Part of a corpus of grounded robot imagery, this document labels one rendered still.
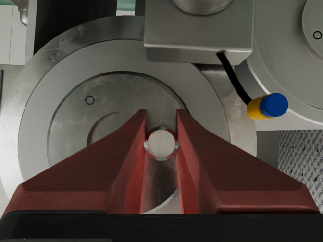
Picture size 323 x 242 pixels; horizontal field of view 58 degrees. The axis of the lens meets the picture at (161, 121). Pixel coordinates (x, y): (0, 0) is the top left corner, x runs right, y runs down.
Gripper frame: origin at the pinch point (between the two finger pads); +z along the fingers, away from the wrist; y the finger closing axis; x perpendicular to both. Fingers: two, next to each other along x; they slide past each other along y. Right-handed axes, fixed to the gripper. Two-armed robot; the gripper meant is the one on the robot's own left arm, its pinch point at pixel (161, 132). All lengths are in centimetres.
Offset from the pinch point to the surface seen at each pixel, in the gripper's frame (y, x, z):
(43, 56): 6.8, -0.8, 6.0
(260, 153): -16.5, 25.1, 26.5
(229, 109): -3.9, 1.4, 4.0
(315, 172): -15.7, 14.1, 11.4
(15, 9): 146, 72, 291
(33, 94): 6.9, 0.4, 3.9
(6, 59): 153, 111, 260
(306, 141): -16.0, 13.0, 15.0
